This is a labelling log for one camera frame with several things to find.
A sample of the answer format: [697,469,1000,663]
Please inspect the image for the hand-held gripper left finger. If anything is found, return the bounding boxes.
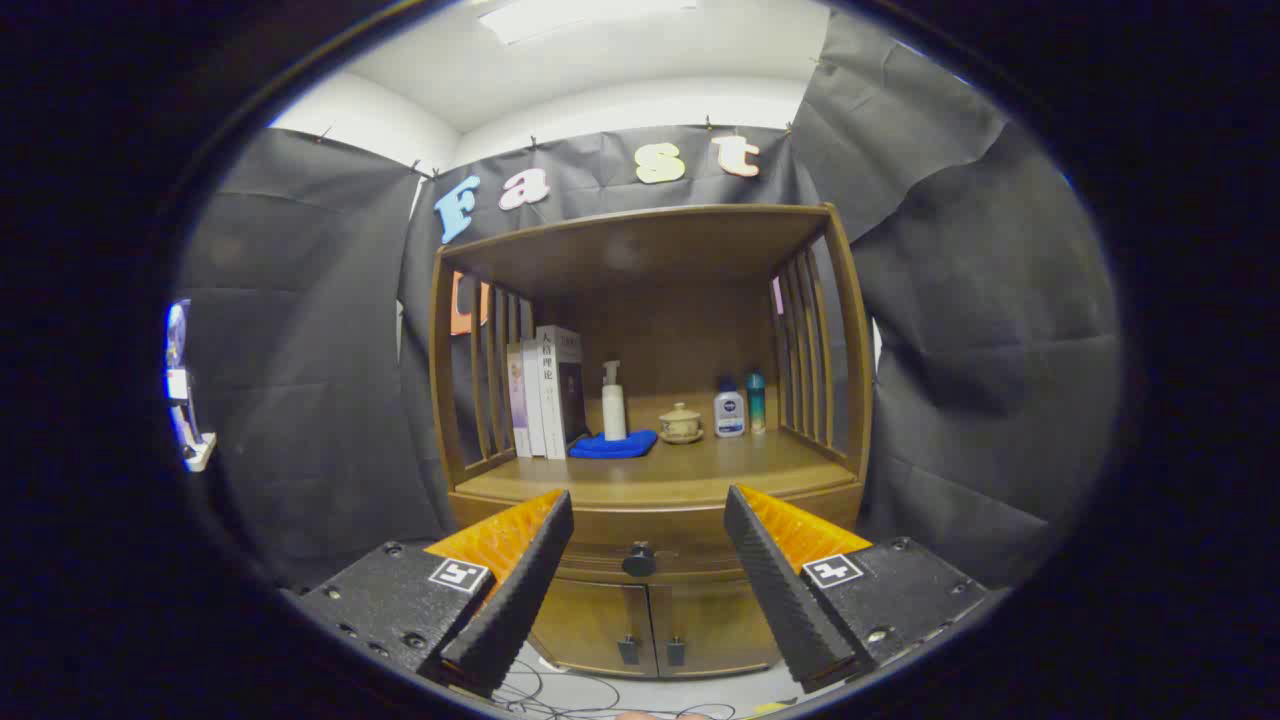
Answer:
[295,488,576,701]

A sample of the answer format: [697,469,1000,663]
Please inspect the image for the white device on stand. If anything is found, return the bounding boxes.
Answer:
[165,298,218,473]

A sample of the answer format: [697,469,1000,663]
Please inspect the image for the grey white book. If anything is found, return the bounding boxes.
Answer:
[535,325,591,460]

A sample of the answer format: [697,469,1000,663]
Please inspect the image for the beige lidded ceramic cup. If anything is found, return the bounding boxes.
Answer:
[658,402,705,445]

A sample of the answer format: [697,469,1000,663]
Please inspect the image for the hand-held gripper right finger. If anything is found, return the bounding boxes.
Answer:
[722,484,991,694]

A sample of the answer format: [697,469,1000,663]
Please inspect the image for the wooden countertop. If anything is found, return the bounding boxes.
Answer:
[452,395,861,506]

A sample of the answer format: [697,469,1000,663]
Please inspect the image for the white bottle with blue cap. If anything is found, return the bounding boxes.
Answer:
[713,376,747,439]

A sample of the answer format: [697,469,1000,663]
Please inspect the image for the black floor cables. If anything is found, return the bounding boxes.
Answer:
[495,655,741,720]

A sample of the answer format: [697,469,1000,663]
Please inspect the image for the white pump bottle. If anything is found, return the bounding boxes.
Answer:
[600,360,629,442]

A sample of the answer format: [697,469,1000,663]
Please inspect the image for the blue folded cloth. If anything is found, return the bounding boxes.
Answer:
[568,429,659,460]

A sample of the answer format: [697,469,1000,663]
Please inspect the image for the wooden cabinet door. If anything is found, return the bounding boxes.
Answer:
[528,578,659,679]
[648,578,783,677]

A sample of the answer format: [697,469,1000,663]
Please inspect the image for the wooden drawer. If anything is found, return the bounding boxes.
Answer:
[450,485,866,586]

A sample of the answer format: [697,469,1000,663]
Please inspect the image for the wooden cabinet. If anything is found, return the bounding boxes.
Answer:
[428,203,876,681]

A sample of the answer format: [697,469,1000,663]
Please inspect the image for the white book with pink print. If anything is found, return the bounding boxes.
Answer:
[505,343,533,459]

